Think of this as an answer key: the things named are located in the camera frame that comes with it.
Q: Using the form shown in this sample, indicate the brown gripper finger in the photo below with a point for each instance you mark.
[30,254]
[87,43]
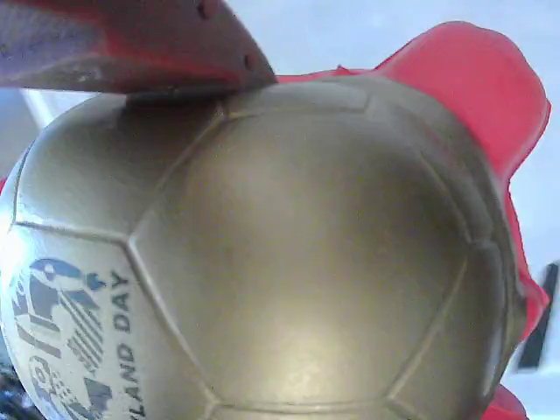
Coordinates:
[144,44]

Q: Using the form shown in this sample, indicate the white slotted tray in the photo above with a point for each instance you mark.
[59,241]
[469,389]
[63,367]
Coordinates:
[350,30]

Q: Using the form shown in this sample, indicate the red turtle toy gold shell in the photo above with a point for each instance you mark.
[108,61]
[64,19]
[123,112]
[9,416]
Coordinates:
[306,262]

